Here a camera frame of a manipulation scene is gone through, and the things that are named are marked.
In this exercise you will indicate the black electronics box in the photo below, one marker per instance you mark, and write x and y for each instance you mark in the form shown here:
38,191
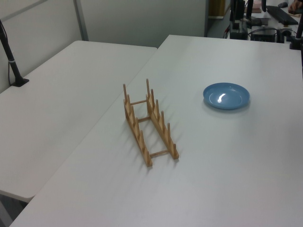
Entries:
237,30

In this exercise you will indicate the black computer mouse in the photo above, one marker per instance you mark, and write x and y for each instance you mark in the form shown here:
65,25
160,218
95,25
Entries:
282,4

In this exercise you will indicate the person's bare hand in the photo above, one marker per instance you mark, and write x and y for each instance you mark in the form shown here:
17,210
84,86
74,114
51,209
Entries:
297,6

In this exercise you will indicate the black flat device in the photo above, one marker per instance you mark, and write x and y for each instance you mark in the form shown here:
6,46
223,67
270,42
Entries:
263,35

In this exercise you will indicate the black monitor stand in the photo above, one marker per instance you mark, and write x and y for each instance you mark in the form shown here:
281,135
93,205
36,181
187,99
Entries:
237,9

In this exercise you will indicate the wooden plate rack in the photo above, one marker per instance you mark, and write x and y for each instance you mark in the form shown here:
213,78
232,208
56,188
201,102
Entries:
163,132

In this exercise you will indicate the black keyboard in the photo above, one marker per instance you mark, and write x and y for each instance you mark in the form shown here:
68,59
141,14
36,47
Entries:
281,14

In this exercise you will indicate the black camera pole with base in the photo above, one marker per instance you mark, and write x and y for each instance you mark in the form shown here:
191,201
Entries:
10,56

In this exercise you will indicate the tan cardboard board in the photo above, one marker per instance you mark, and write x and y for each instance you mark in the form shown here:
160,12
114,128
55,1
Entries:
223,8

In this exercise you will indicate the blue plate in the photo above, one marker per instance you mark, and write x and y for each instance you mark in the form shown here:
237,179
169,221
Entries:
232,101

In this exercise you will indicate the pink box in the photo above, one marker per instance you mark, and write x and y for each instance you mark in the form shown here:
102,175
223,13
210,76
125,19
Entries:
256,6

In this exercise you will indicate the black pole with table clamp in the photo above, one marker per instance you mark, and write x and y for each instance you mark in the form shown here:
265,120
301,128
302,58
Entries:
298,30

